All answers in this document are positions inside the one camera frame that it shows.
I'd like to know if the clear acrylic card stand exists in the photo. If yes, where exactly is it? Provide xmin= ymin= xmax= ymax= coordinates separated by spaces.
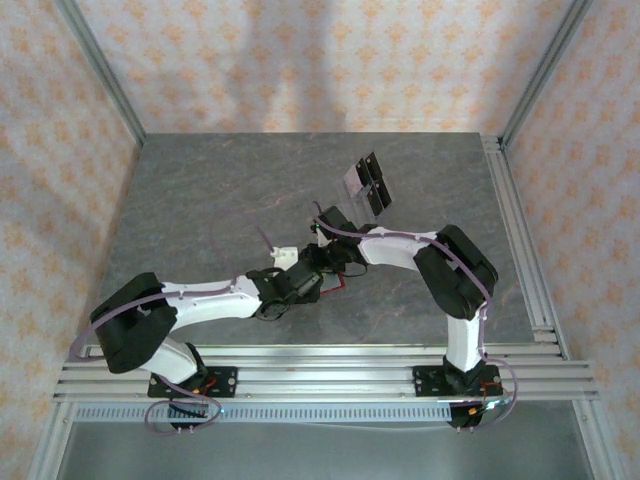
xmin=339 ymin=151 xmax=395 ymax=222

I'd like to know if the red leather card holder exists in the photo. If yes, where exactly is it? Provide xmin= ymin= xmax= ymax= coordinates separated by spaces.
xmin=319 ymin=271 xmax=347 ymax=297

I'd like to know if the grey metal base panel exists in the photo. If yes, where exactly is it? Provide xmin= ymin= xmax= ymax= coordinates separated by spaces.
xmin=57 ymin=421 xmax=596 ymax=480

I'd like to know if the aluminium mounting rail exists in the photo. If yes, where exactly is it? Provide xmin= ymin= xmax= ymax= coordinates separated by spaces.
xmin=52 ymin=343 xmax=599 ymax=401

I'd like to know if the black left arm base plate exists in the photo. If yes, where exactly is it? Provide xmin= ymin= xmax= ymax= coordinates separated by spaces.
xmin=148 ymin=366 xmax=238 ymax=400

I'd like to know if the slotted grey cable duct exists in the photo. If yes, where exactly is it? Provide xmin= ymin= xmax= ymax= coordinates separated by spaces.
xmin=74 ymin=403 xmax=454 ymax=424

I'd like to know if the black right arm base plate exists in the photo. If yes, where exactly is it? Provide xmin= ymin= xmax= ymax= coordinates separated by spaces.
xmin=413 ymin=364 xmax=501 ymax=399

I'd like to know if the aluminium side rail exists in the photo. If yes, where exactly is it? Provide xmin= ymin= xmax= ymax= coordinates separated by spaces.
xmin=482 ymin=134 xmax=569 ymax=361

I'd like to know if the black controller bracket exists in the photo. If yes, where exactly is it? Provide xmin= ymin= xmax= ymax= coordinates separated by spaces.
xmin=448 ymin=399 xmax=506 ymax=431

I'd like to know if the aluminium frame post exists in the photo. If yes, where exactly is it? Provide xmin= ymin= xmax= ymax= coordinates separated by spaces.
xmin=498 ymin=0 xmax=595 ymax=147
xmin=54 ymin=0 xmax=147 ymax=147

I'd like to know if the aluminium frame leg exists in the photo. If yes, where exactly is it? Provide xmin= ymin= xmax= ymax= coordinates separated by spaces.
xmin=28 ymin=399 xmax=77 ymax=480
xmin=571 ymin=399 xmax=620 ymax=480

